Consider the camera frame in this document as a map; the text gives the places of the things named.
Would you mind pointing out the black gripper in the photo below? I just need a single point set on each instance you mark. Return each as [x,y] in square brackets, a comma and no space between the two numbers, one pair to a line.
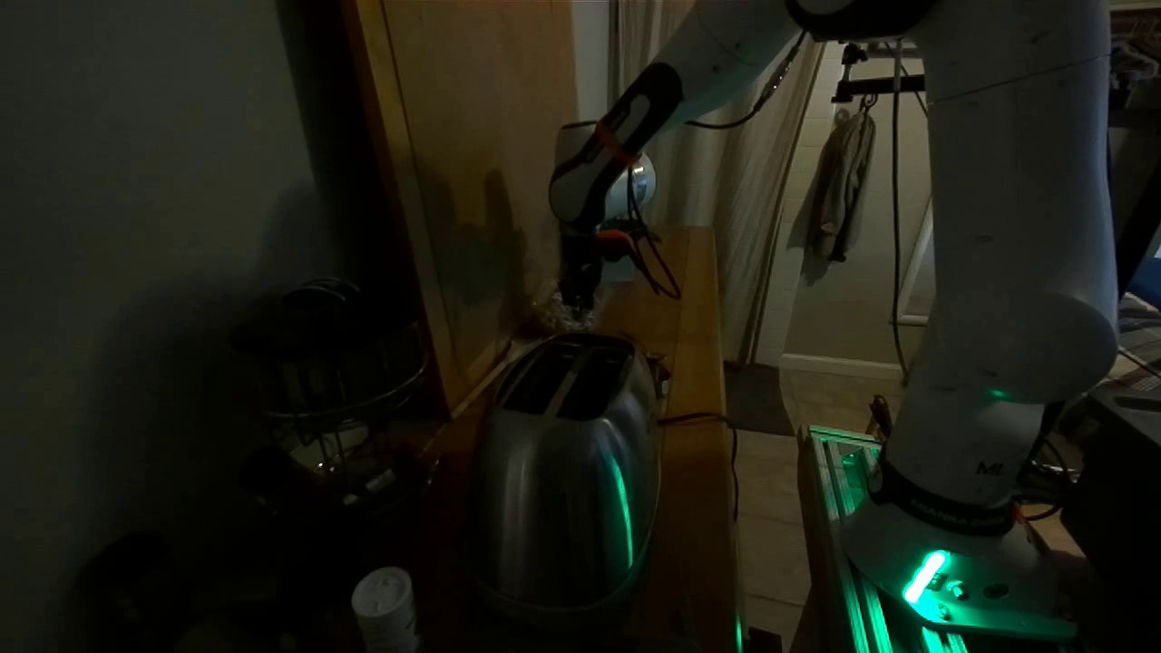
[583,250]

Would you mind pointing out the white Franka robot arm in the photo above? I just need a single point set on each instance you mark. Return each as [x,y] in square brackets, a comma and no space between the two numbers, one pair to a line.
[1022,242]

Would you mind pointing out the wooden cabinet side panel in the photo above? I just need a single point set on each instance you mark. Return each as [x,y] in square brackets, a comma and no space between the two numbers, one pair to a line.
[484,182]

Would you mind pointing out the silver two-slot toaster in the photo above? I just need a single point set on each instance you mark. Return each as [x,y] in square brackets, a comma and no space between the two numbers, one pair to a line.
[565,483]

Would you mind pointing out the hanging grey towel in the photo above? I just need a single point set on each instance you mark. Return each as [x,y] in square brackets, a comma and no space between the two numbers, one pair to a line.
[840,182]

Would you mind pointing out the white cylindrical cup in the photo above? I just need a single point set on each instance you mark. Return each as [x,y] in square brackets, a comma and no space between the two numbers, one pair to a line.
[386,602]

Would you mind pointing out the dark round container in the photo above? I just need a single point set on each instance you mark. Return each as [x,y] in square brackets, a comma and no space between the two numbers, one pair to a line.
[134,592]

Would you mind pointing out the black equipment box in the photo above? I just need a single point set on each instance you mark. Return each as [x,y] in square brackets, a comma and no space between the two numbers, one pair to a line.
[1125,483]

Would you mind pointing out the aluminium frame with green light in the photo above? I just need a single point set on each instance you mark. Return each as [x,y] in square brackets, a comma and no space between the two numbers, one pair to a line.
[840,483]

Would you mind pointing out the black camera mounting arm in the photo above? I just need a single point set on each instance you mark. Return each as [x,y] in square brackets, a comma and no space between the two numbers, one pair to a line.
[876,81]

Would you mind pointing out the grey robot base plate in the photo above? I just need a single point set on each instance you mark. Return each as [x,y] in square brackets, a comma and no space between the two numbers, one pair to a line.
[967,583]

